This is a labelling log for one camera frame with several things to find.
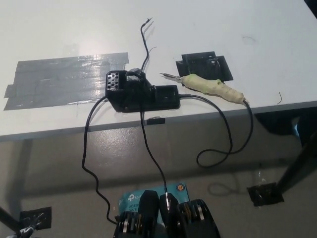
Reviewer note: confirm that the tape-wrapped soldering iron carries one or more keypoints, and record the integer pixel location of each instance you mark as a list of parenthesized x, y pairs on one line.
[(215, 86)]

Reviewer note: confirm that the black soldering station base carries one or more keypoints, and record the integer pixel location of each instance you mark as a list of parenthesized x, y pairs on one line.
[(138, 99)]

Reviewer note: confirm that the black robot torso blocks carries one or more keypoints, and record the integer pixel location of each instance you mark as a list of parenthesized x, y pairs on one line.
[(148, 210)]

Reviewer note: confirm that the small black tape strip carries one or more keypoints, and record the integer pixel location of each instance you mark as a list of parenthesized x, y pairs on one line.
[(156, 121)]

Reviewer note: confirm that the black tape patch on tabletop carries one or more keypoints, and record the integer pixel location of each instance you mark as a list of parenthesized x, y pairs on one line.
[(198, 64)]

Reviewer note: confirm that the teal TP-Link box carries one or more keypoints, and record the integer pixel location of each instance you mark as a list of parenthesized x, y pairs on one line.
[(131, 200)]

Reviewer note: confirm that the black floor tape patch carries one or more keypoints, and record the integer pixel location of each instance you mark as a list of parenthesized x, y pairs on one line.
[(262, 196), (37, 218)]

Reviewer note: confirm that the black stand leg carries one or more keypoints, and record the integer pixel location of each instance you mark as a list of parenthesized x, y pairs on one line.
[(7, 219), (297, 168)]

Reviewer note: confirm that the grey duct tape patch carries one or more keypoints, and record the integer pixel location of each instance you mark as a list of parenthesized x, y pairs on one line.
[(62, 79)]

